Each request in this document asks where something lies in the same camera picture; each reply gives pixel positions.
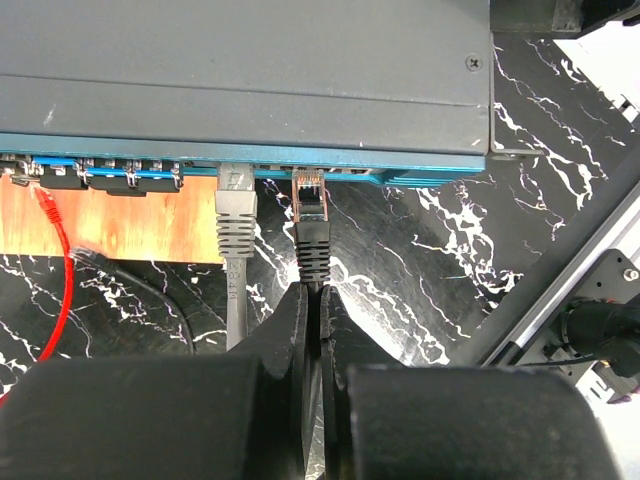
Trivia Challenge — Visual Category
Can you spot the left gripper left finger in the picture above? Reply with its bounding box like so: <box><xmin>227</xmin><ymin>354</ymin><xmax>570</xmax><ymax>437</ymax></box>
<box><xmin>1</xmin><ymin>283</ymin><xmax>309</xmax><ymax>479</ymax></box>

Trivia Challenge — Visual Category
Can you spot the dark teal network switch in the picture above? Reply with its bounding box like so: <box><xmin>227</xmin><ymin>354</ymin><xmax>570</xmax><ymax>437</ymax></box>
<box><xmin>1</xmin><ymin>1</ymin><xmax>534</xmax><ymax>196</ymax></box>

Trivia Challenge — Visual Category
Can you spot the black marble pattern mat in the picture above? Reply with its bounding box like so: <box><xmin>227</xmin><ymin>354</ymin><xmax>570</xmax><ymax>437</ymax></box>
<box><xmin>0</xmin><ymin>32</ymin><xmax>640</xmax><ymax>396</ymax></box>

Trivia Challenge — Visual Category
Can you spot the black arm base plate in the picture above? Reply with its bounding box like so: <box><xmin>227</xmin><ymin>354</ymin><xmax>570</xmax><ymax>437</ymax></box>
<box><xmin>451</xmin><ymin>182</ymin><xmax>639</xmax><ymax>402</ymax></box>

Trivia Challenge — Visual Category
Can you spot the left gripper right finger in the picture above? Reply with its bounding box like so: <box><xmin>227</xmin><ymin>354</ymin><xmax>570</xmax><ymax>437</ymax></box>
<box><xmin>320</xmin><ymin>287</ymin><xmax>621</xmax><ymax>479</ymax></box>

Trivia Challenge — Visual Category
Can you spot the black ethernet cable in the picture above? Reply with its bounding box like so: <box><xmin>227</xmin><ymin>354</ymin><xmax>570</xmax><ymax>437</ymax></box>
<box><xmin>290</xmin><ymin>167</ymin><xmax>332</xmax><ymax>296</ymax></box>
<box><xmin>69</xmin><ymin>245</ymin><xmax>196</xmax><ymax>356</ymax></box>

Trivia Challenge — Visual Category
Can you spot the grey ethernet cable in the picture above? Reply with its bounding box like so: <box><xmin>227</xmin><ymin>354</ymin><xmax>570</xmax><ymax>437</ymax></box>
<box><xmin>213</xmin><ymin>162</ymin><xmax>259</xmax><ymax>351</ymax></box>

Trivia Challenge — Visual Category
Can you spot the brown wooden board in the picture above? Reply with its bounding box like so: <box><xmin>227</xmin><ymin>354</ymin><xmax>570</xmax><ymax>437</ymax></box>
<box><xmin>1</xmin><ymin>177</ymin><xmax>222</xmax><ymax>264</ymax></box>

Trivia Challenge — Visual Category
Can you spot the red ethernet cable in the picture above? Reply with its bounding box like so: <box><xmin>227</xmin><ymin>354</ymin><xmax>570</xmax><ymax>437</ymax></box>
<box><xmin>0</xmin><ymin>184</ymin><xmax>76</xmax><ymax>406</ymax></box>

